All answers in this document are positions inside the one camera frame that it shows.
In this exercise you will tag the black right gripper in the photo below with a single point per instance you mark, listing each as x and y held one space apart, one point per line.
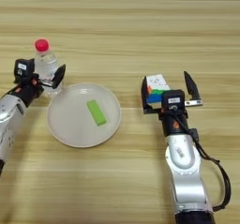
173 123

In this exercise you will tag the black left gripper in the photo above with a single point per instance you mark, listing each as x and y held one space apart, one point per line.
28 90

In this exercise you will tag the multicolour puzzle cube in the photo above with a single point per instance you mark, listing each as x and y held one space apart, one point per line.
157 85

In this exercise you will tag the clear water bottle red cap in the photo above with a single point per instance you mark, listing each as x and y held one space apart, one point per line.
46 63

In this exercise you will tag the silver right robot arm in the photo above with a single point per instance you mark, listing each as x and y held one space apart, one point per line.
186 177

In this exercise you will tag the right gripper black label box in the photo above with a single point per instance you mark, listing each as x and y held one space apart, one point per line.
173 99

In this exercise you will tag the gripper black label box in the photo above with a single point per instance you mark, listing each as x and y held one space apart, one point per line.
24 68
173 99

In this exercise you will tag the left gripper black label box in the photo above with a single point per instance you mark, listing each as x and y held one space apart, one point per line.
24 68

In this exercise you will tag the round beige plate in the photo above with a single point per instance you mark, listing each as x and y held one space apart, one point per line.
72 124

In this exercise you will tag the green rectangular block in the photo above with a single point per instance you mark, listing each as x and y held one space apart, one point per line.
96 112

